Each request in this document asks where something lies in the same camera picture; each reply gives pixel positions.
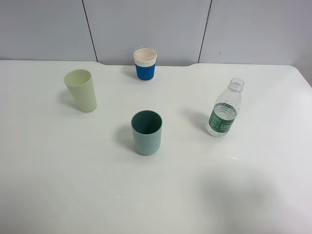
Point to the clear water bottle green label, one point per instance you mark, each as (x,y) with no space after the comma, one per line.
(225,109)

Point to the blue sleeved paper cup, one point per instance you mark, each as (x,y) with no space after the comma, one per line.
(145,62)

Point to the light green plastic cup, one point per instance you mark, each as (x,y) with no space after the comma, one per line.
(80,85)

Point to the teal plastic cup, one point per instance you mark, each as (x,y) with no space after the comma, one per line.
(147,126)

